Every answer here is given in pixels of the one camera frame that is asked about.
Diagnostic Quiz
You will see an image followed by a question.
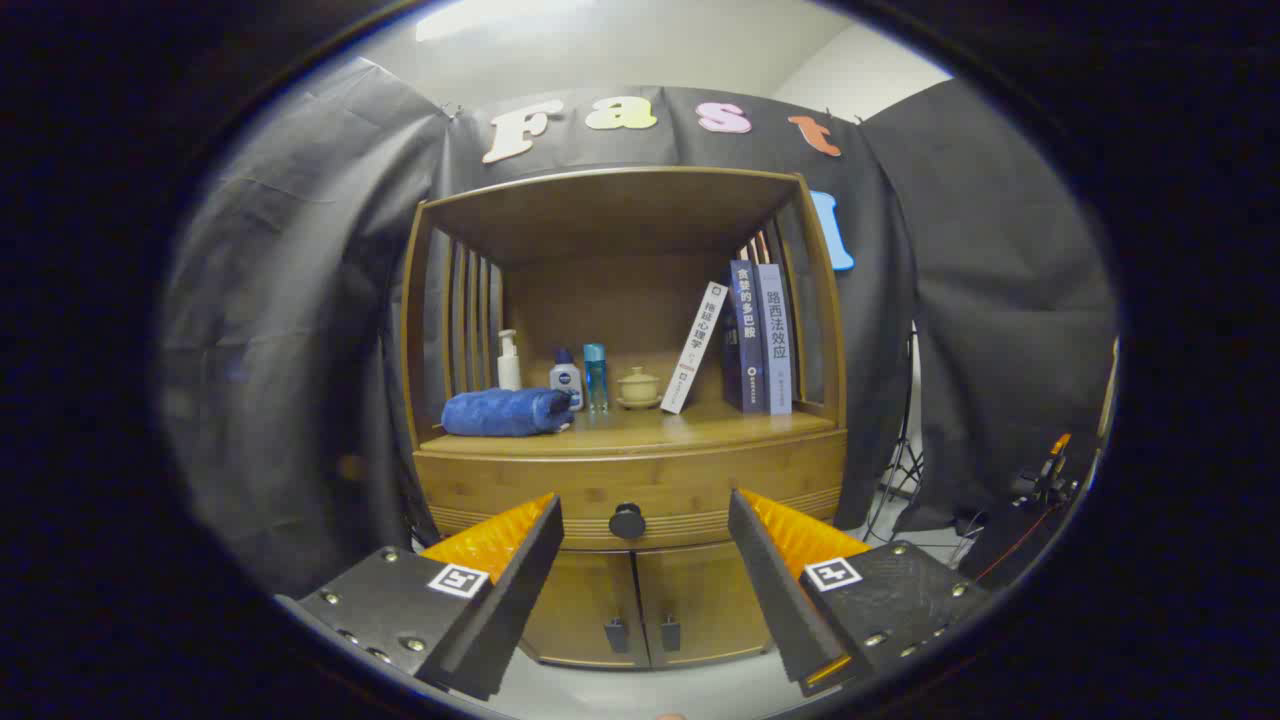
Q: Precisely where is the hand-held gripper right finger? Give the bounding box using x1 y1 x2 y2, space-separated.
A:
727 488 991 698

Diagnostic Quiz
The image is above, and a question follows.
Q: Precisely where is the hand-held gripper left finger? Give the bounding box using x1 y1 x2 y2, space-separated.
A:
275 492 565 701

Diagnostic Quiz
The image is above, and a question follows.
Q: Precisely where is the wooden drawer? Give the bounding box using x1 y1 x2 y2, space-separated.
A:
413 430 847 551

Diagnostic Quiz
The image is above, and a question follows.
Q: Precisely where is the wooden cabinet door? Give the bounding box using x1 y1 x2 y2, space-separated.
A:
520 548 651 669
635 540 776 666

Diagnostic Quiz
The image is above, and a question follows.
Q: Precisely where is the wooden countertop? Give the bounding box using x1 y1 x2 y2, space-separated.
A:
420 400 836 456

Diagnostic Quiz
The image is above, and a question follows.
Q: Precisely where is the wooden cabinet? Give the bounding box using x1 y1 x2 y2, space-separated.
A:
400 165 849 669

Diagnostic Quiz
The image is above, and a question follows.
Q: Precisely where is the blue folded towel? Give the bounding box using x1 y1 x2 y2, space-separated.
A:
441 388 576 438

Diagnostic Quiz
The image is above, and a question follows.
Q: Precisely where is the white bottle with blue cap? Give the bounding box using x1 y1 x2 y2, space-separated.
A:
549 347 584 412

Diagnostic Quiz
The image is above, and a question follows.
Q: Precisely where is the beige lidded tea cup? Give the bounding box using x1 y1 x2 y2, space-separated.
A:
615 366 663 410

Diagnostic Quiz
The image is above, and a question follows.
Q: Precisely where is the pale blue book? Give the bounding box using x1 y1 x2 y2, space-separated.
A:
757 263 794 416

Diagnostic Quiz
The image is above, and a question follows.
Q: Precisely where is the dark blue book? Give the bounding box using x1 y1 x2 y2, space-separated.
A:
722 259 767 415

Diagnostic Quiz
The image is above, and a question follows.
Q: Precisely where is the white book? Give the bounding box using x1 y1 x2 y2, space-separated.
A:
660 281 730 415

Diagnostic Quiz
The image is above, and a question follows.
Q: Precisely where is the black and orange device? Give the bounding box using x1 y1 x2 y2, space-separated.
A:
1010 432 1086 511

